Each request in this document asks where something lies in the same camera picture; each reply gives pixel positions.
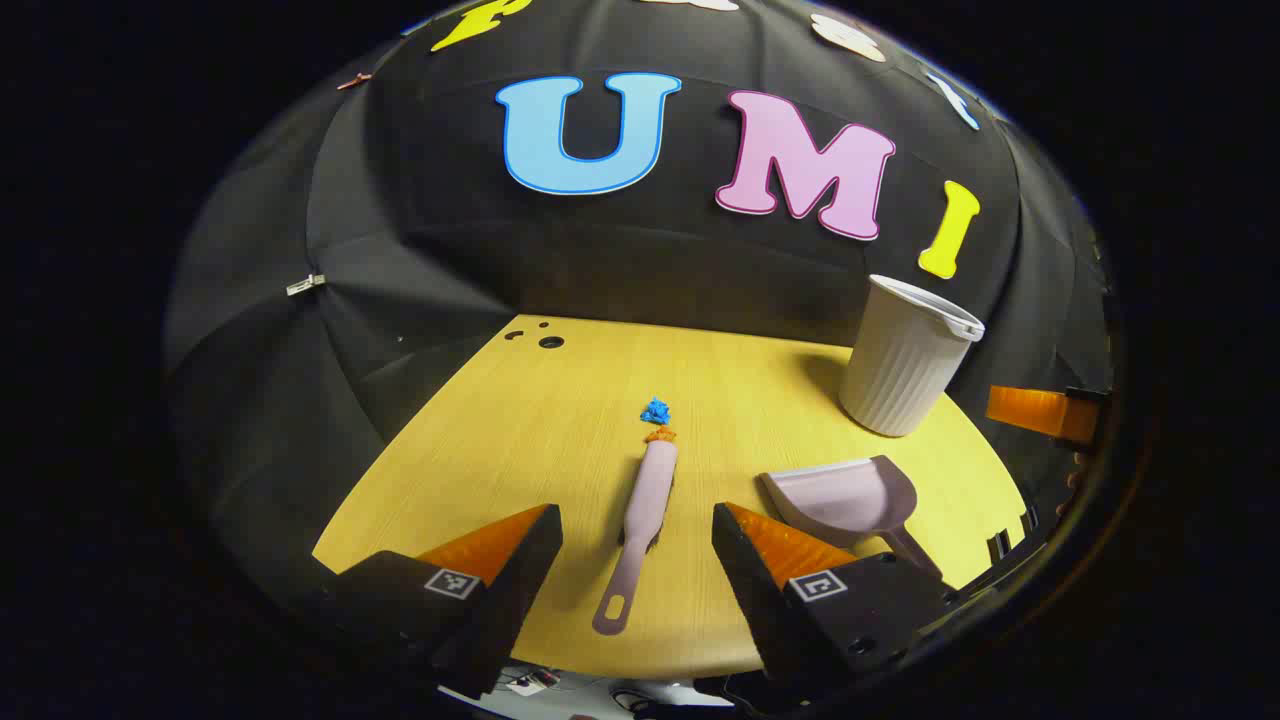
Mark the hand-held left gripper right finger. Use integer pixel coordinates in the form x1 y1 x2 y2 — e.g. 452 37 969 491
711 502 961 701

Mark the small pink broom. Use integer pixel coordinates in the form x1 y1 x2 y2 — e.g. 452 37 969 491
592 438 681 637

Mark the pink dustpan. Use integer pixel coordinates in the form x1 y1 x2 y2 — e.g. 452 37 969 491
759 455 946 581

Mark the yellow wooden desktop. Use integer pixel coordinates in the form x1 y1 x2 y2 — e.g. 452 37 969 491
312 316 1031 681

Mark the black backdrop cloth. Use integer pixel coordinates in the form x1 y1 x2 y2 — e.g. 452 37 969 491
165 0 1116 601

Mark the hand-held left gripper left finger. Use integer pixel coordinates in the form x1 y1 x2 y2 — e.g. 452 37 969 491
300 503 564 701

